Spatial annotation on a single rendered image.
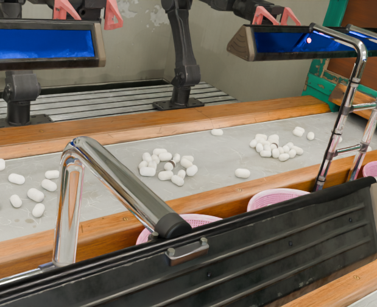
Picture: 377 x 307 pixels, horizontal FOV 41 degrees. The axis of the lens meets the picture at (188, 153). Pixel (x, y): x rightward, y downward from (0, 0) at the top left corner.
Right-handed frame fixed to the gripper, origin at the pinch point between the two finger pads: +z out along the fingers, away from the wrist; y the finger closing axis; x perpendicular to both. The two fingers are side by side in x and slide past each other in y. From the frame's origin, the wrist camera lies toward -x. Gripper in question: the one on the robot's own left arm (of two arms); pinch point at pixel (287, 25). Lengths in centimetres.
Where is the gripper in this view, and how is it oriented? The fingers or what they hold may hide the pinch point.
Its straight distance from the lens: 146.6
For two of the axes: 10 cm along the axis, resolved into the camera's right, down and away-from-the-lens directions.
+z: 6.2, 4.6, -6.4
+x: -1.9, 8.8, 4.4
